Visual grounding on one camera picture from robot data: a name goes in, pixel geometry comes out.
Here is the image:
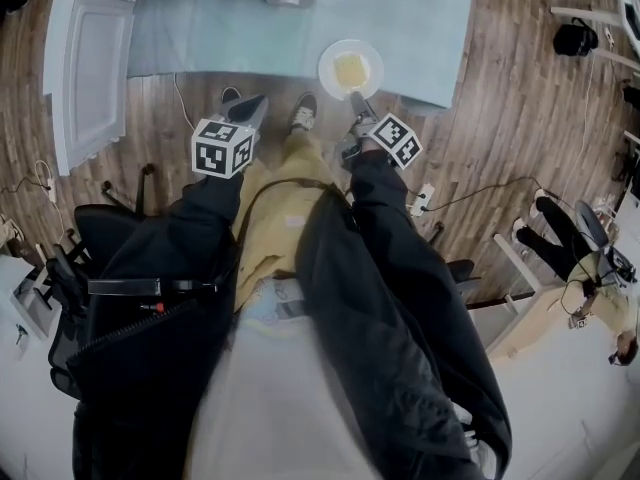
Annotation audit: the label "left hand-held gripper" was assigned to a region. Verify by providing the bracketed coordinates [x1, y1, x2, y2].
[191, 93, 272, 180]

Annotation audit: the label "black chest strap clip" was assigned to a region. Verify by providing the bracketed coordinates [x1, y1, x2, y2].
[86, 276, 220, 314]

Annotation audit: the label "black power cable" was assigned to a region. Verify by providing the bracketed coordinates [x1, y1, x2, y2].
[422, 174, 547, 214]

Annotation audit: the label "person's left forearm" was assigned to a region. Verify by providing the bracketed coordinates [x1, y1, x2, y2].
[74, 170, 247, 384]

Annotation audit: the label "white desk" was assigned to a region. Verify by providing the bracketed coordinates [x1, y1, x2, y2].
[468, 232, 591, 359]

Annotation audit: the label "person's right black shoe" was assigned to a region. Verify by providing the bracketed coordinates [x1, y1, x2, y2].
[286, 92, 320, 135]

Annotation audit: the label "light blue counter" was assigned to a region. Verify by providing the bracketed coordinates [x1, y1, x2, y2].
[44, 0, 475, 117]

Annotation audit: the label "thin white cable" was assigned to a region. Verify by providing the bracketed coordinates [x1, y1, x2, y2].
[172, 71, 197, 130]

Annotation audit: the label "white power strip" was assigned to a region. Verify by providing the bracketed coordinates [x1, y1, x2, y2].
[407, 183, 434, 217]
[35, 161, 57, 202]

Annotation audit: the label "white cabinet door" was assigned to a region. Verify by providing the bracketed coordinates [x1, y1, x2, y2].
[53, 0, 137, 176]

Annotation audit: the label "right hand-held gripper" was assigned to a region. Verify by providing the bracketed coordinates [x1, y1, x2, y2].
[339, 90, 424, 172]

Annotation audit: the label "white plate of food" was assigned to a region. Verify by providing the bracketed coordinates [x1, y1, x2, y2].
[317, 38, 385, 101]

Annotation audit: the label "person's right forearm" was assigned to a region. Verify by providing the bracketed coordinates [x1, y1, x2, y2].
[347, 149, 481, 349]

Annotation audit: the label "white frame table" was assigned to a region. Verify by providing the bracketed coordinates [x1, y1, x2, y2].
[549, 0, 640, 72]

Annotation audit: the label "black office chair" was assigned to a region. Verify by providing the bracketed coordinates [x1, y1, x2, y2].
[43, 163, 156, 399]
[425, 220, 482, 310]

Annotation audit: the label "person's yellow trousers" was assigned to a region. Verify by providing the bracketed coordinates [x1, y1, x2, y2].
[233, 126, 352, 297]

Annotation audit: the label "black bag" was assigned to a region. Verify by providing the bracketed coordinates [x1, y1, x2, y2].
[552, 16, 600, 60]

